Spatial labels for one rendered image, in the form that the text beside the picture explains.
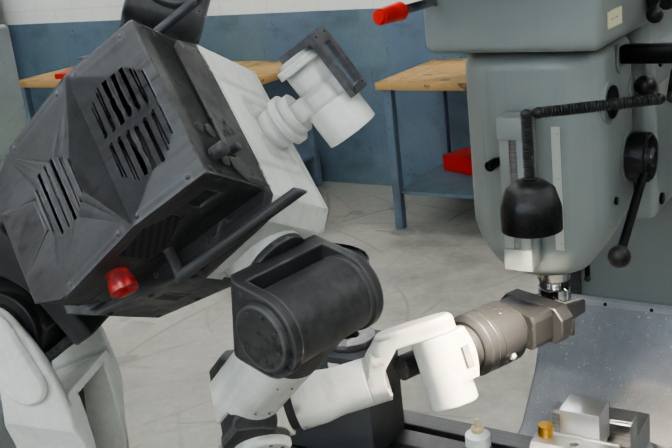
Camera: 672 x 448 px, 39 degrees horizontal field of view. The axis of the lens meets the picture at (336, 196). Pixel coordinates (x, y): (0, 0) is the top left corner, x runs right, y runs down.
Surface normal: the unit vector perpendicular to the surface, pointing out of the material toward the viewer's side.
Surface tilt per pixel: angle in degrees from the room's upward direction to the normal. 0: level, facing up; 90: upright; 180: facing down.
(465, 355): 69
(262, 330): 92
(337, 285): 49
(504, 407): 0
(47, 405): 90
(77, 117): 75
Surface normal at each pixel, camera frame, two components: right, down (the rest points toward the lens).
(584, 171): 0.12, 0.27
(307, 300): 0.38, -0.62
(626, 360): -0.53, -0.17
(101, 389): -0.16, 0.29
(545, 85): -0.53, 0.29
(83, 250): -0.62, 0.01
